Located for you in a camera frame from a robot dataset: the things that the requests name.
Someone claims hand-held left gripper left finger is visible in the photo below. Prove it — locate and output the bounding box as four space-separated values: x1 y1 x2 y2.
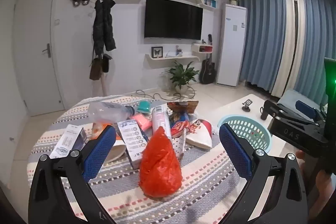
28 125 117 224

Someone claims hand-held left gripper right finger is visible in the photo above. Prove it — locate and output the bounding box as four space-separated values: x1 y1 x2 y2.
219 123 312 224

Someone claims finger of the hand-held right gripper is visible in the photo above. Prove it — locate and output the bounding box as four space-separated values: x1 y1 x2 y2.
264 99 324 127
295 100 327 123

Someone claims orange white paper cup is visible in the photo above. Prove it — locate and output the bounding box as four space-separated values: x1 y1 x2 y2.
92 123 127 163

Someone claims light blue plastic basket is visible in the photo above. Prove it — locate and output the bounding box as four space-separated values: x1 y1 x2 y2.
217 115 273 154

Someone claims white printed box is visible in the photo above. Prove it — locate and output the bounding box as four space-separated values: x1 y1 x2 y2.
117 120 151 170

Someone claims blue red snack packet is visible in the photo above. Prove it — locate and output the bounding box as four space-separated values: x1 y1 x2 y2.
169 112 195 138

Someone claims red plastic bag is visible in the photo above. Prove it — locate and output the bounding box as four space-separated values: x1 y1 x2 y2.
139 126 183 198

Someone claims person's right hand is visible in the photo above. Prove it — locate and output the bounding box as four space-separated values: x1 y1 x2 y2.
296 150 335 199

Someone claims white grey box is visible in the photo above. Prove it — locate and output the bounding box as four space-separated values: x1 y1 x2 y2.
49 124 88 159

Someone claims black phone stand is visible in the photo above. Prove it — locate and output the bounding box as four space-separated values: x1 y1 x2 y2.
241 99 254 111

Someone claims white red paper bag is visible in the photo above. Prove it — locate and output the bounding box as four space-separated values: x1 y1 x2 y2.
186 118 213 149

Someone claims clear plastic bottle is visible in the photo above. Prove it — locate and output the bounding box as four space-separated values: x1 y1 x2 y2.
88 102 136 125

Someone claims striped blanket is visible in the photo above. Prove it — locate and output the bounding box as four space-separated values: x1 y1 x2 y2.
27 94 246 224

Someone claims pink packet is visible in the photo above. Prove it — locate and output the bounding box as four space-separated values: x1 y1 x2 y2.
129 113 153 130

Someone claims polka dot paper bag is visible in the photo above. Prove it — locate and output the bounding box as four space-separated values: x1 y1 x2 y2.
172 132 190 162

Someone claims teal plastic lid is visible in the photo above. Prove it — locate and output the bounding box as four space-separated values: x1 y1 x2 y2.
136 101 152 114

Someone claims wooden coat rack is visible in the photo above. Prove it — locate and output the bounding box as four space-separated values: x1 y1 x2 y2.
89 0 120 98

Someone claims brown snack bag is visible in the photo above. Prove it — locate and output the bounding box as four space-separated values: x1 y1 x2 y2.
167 100 199 116

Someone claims blue beige curtain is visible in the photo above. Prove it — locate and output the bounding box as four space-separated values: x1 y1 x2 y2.
232 0 336 107

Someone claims white fridge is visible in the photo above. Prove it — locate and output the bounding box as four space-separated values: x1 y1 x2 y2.
216 3 248 87

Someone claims black guitar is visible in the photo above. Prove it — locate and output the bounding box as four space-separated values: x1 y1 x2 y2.
199 53 217 84

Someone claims black pouch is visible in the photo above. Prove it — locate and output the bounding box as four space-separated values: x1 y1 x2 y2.
101 54 113 73

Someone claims green potted plant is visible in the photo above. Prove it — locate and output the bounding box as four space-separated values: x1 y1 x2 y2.
165 61 200 93

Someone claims white red box shelf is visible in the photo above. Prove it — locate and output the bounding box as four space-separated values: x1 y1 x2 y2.
191 43 213 55

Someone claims white door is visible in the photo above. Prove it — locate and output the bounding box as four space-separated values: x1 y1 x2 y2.
14 0 67 117

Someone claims low curved white shelf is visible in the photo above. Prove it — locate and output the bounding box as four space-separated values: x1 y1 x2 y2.
145 54 201 65

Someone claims black jacket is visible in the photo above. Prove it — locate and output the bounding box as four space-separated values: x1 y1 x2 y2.
92 0 117 56

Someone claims black television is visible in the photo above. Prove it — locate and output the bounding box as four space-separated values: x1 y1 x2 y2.
144 0 204 40

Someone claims black floor cable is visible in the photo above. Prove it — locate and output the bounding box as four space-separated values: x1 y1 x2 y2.
135 87 196 100

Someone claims butterfly picture frame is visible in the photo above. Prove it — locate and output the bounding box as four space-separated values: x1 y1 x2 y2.
151 46 164 59

